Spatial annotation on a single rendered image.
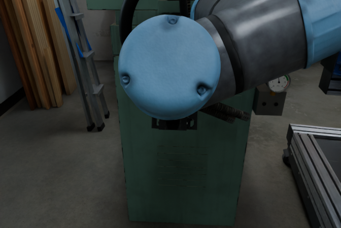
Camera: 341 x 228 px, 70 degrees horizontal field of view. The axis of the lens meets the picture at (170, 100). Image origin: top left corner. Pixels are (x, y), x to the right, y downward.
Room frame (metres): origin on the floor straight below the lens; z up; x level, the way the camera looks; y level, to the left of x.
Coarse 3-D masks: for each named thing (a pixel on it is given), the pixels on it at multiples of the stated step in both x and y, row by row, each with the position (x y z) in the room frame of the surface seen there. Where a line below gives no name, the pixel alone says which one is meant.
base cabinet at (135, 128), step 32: (128, 96) 0.72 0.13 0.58; (128, 128) 0.73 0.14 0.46; (224, 128) 0.70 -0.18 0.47; (128, 160) 0.73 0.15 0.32; (160, 160) 0.72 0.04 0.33; (192, 160) 0.71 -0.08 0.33; (224, 160) 0.70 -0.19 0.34; (128, 192) 0.73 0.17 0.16; (160, 192) 0.72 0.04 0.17; (192, 192) 0.71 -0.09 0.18; (224, 192) 0.70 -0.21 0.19; (224, 224) 0.70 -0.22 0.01
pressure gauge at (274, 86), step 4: (284, 76) 0.64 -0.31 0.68; (288, 76) 0.63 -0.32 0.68; (272, 80) 0.64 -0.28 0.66; (276, 80) 0.64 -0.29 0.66; (280, 80) 0.64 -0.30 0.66; (284, 80) 0.64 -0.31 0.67; (288, 80) 0.64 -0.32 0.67; (268, 84) 0.64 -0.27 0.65; (272, 84) 0.64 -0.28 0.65; (276, 84) 0.64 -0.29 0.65; (280, 84) 0.64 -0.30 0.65; (284, 84) 0.64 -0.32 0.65; (288, 84) 0.63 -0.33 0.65; (268, 88) 0.64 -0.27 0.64; (272, 88) 0.64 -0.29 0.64; (276, 88) 0.64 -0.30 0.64; (280, 88) 0.64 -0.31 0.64; (284, 88) 0.64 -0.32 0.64; (272, 92) 0.66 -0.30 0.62; (276, 92) 0.64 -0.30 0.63
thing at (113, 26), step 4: (112, 24) 0.73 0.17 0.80; (112, 28) 0.73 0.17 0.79; (116, 28) 0.73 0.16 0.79; (132, 28) 0.72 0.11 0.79; (112, 32) 0.73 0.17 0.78; (116, 32) 0.73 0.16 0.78; (112, 36) 0.73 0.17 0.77; (116, 36) 0.73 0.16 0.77; (112, 40) 0.73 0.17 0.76; (116, 40) 0.73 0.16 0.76; (112, 44) 0.73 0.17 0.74; (116, 44) 0.73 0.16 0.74; (120, 44) 0.73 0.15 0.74; (112, 48) 0.73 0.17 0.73; (116, 48) 0.73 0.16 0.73; (120, 48) 0.73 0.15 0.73; (112, 52) 0.73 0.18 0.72; (116, 52) 0.73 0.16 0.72
